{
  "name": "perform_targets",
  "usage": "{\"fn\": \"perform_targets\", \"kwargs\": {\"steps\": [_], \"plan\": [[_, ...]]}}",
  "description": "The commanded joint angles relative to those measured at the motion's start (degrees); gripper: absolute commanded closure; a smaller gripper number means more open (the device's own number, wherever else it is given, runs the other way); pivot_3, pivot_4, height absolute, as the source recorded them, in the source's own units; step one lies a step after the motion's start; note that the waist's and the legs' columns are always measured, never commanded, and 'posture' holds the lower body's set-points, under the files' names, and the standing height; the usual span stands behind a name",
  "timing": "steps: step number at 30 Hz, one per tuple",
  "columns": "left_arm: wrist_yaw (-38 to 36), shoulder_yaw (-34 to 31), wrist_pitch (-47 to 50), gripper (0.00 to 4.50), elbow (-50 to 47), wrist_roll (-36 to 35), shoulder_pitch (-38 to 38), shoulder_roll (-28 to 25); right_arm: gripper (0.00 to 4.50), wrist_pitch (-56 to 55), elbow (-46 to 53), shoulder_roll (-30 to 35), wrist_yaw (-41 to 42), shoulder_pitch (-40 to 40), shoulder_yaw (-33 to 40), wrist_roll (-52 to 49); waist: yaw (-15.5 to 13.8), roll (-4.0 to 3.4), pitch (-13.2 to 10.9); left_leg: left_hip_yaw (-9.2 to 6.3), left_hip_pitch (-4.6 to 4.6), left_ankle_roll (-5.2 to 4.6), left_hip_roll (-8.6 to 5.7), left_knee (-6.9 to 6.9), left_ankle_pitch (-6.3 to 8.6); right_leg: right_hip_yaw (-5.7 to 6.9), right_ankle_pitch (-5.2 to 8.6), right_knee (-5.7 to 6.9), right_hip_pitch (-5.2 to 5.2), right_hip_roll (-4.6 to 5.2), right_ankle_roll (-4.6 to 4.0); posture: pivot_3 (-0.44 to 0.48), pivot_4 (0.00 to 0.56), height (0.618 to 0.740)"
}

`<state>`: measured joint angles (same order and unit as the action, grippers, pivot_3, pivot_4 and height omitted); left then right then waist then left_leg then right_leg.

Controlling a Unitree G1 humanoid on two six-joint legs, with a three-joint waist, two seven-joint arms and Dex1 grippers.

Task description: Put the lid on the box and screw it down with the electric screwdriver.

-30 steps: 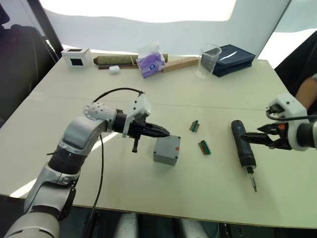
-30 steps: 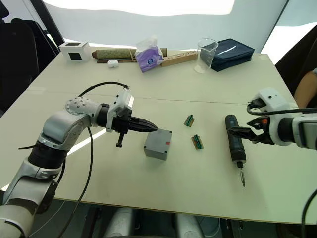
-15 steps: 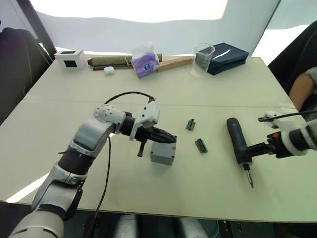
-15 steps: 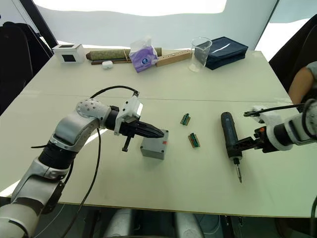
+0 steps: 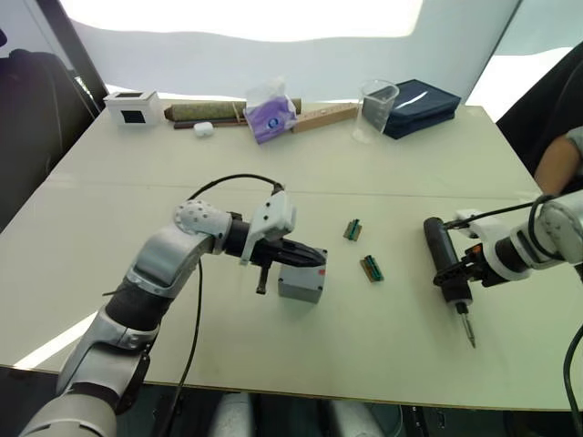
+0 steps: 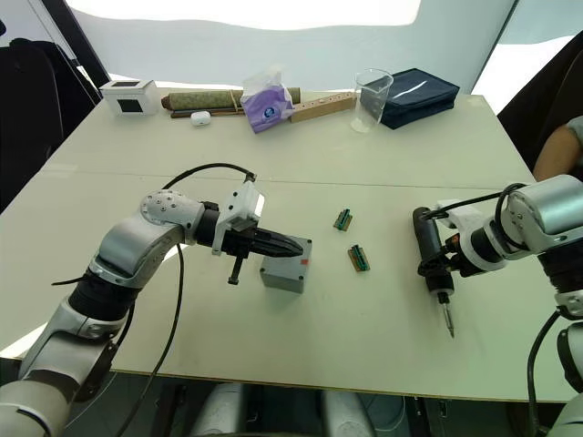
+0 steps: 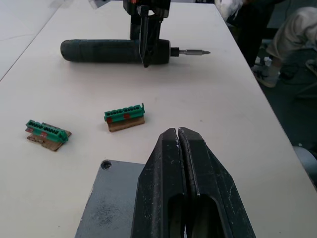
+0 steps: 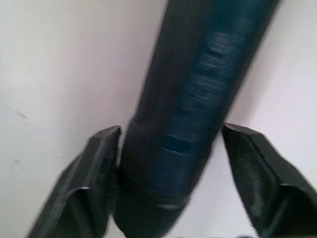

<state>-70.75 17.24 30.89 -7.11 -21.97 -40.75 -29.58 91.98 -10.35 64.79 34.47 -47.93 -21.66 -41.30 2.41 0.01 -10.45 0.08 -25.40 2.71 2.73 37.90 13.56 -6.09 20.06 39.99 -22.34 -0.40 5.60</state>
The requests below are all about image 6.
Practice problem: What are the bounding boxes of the dark window frame post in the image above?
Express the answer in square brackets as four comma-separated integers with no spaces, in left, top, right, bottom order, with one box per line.
[31,0,111,99]

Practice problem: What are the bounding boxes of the small green connector part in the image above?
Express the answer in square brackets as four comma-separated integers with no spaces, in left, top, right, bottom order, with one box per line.
[332,208,356,231]
[347,244,372,272]

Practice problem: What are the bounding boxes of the dark wooden stick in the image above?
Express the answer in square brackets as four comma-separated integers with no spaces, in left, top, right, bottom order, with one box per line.
[169,107,248,119]

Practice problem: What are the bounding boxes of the clear glass beaker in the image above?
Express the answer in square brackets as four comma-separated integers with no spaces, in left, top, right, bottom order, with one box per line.
[350,68,395,135]

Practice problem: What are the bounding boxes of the grey box with lid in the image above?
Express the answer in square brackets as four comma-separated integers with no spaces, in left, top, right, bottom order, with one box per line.
[260,236,315,295]

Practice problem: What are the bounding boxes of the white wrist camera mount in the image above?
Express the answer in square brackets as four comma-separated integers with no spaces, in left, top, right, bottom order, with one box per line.
[210,181,267,257]
[435,197,510,279]

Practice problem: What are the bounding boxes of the dark blue fabric pouch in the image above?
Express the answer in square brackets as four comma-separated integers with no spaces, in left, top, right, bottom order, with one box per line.
[361,67,461,131]

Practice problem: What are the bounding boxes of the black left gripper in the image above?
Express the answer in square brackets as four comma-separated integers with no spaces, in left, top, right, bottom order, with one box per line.
[222,224,304,287]

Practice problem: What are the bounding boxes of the purple tissue pack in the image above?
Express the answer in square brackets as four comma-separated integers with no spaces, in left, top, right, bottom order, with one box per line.
[240,66,295,137]

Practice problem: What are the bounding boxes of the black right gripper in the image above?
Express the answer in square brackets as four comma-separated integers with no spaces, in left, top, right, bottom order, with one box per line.
[417,236,477,280]

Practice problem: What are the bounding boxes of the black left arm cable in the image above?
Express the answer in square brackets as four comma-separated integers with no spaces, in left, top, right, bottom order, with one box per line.
[121,162,258,437]

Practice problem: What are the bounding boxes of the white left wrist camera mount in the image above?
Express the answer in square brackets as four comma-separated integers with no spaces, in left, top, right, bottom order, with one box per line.
[210,181,267,257]

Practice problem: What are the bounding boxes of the dark electric screwdriver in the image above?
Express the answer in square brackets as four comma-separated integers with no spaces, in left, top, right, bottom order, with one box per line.
[411,206,458,340]

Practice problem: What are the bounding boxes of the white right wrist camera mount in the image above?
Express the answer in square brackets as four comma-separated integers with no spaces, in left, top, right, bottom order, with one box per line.
[435,197,510,279]

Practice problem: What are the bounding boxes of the wooden block with holes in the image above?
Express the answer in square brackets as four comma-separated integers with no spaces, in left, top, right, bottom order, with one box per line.
[290,88,358,126]

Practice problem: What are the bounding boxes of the white box with black square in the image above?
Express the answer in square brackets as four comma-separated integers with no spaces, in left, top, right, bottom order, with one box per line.
[99,78,158,117]

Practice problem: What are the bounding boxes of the grey rounded shape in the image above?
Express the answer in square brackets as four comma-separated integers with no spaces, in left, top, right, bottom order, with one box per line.
[320,390,375,437]
[190,382,251,437]

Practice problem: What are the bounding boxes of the rolled brown mat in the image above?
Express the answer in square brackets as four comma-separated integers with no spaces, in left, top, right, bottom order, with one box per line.
[159,87,302,113]

